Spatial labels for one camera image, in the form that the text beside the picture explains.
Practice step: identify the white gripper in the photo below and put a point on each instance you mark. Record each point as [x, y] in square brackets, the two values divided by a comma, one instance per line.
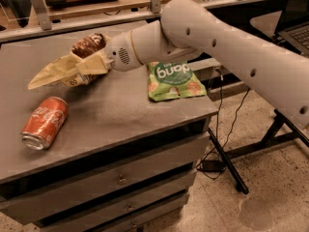
[118, 52]

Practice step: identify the brown chip bag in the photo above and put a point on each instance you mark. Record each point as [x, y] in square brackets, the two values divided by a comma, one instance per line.
[64, 69]

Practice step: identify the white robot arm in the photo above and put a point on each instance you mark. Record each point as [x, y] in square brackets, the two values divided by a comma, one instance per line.
[186, 30]

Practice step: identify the green dang chip bag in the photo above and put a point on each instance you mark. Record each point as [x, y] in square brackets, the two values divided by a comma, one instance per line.
[171, 81]

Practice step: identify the red coke can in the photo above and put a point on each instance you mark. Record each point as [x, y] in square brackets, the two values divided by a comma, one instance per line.
[44, 123]

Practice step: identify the metal railing shelf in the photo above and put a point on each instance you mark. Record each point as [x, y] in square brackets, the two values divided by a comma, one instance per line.
[46, 21]

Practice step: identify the grey drawer cabinet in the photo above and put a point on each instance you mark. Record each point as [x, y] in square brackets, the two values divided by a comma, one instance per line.
[100, 180]

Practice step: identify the black power adapter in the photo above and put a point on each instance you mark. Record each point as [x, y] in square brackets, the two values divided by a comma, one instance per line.
[213, 166]

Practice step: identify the black laptop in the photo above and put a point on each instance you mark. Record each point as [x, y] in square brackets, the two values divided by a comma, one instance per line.
[293, 25]

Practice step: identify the black table leg frame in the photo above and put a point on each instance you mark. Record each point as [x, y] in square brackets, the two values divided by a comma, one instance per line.
[271, 138]

